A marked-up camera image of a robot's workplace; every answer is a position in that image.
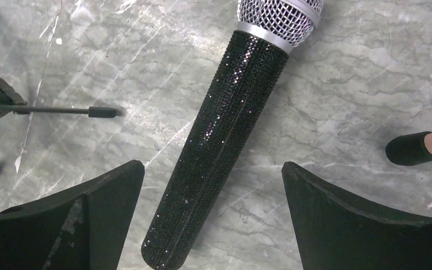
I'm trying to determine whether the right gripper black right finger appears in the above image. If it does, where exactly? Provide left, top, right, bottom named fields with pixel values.
left=281, top=161, right=432, bottom=270

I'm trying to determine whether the pink music stand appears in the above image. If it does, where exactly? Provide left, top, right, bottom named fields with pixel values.
left=385, top=131, right=432, bottom=166

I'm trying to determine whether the black tripod shock-mount stand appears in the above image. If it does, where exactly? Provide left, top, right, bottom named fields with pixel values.
left=0, top=77, right=123, bottom=119

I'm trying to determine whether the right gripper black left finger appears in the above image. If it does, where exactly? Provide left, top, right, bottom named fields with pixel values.
left=0, top=160, right=145, bottom=269

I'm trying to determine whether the glitter black microphone silver head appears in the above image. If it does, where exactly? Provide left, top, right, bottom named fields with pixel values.
left=141, top=0, right=323, bottom=269

